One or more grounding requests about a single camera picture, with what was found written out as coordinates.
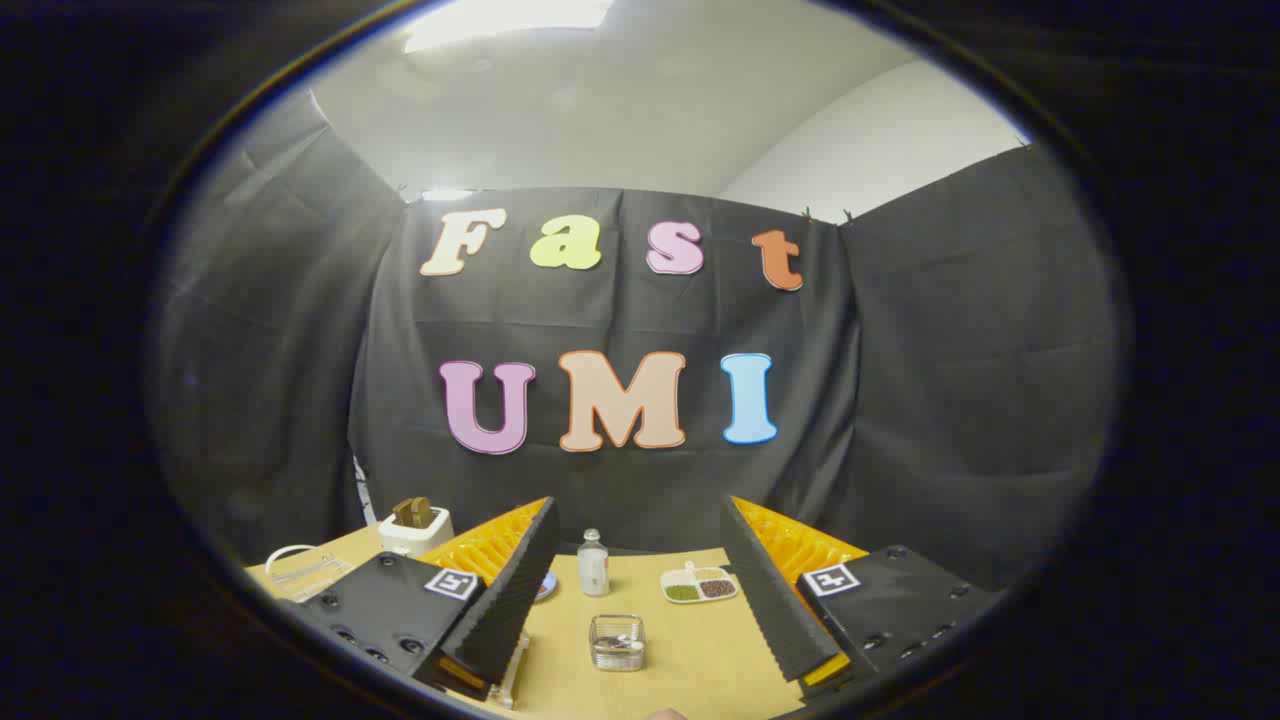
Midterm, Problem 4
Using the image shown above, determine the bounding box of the ceiling light panel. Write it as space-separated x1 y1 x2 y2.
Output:
403 0 617 54

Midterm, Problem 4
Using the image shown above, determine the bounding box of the white toaster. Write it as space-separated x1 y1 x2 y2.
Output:
377 507 455 559

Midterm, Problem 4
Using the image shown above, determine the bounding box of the clear plastic container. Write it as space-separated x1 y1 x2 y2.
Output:
264 544 353 602

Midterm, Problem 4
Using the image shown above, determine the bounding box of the clear glass bottle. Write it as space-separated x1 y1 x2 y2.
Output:
577 528 611 599

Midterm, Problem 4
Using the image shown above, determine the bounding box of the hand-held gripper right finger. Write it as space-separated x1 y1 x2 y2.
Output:
720 495 1004 701

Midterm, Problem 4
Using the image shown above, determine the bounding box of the white divided snack dish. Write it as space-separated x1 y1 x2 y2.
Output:
660 562 740 605

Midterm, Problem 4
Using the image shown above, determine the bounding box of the black backdrop cloth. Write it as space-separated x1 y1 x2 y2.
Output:
150 90 1121 593

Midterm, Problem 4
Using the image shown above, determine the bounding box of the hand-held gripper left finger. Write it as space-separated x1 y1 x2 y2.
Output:
283 497 561 701

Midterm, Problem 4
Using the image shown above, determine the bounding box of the metal wire basket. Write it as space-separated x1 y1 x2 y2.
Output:
588 614 647 673

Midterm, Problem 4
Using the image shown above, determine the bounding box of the white dish rack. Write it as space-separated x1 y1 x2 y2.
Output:
488 632 531 712

